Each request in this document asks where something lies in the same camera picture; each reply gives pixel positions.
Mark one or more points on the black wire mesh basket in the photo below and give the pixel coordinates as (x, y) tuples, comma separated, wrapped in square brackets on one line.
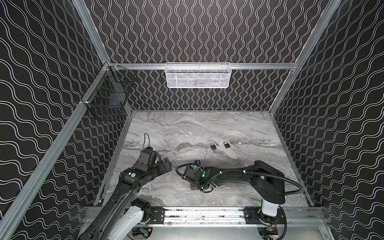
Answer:
[(109, 101)]

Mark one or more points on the white wire mesh basket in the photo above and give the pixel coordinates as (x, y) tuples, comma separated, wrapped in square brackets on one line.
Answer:
[(195, 75)]

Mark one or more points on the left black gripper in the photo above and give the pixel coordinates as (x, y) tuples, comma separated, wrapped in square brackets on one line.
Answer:
[(163, 166)]

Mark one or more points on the black padlock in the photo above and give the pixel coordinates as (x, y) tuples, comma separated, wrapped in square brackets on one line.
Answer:
[(213, 146), (227, 145)]

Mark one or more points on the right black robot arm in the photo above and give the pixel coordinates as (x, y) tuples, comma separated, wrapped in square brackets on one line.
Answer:
[(267, 181)]

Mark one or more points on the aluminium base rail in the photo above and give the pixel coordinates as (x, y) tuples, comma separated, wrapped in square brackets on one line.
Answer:
[(232, 217)]

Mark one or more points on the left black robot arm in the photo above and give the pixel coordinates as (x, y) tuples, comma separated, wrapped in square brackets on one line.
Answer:
[(148, 166)]

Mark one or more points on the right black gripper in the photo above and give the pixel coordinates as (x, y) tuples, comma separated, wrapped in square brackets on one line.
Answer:
[(190, 177)]

